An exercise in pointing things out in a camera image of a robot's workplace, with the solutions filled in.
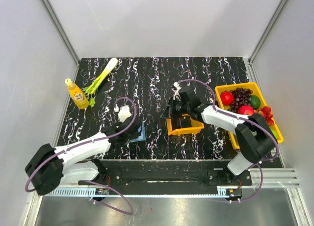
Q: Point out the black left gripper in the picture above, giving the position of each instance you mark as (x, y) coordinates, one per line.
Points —
(135, 135)

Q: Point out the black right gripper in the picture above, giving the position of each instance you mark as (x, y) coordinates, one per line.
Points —
(169, 112)

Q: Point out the small orange card bin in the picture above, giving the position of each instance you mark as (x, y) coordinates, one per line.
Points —
(195, 128)

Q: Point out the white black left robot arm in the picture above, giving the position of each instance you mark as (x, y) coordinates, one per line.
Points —
(49, 167)

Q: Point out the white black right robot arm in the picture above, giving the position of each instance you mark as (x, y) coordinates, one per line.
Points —
(254, 136)

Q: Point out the black marble pattern mat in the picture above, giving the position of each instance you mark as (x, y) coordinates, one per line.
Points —
(147, 82)

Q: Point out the green white leek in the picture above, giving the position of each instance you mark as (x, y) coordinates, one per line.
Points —
(90, 90)

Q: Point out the red apple left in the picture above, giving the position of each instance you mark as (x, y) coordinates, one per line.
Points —
(227, 97)

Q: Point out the red apple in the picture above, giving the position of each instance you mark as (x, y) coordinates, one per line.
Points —
(246, 110)
(227, 97)

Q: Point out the yellow juice bottle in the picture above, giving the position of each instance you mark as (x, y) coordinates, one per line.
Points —
(76, 94)

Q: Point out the dark purple grape bunch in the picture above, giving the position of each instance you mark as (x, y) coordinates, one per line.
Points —
(242, 97)

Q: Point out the red apple centre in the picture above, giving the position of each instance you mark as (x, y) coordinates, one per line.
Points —
(246, 110)

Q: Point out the dark green avocado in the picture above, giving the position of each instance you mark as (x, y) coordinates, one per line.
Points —
(255, 102)

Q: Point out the large yellow fruit tray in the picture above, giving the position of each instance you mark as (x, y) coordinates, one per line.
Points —
(256, 91)

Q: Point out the light green apple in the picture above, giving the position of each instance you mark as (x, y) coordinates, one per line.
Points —
(274, 133)

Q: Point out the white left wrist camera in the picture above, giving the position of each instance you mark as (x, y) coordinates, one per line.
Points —
(123, 112)

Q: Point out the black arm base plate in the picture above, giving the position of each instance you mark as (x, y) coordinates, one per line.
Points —
(208, 172)

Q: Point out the white slotted cable duct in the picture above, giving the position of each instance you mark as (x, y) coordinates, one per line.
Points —
(97, 192)

